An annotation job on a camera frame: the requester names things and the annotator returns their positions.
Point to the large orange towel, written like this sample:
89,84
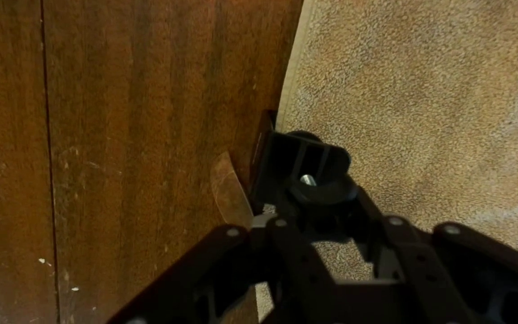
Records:
440,90

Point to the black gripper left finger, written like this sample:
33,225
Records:
211,270

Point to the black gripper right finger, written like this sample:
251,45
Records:
468,270

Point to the black clamp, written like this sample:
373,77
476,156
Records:
307,154

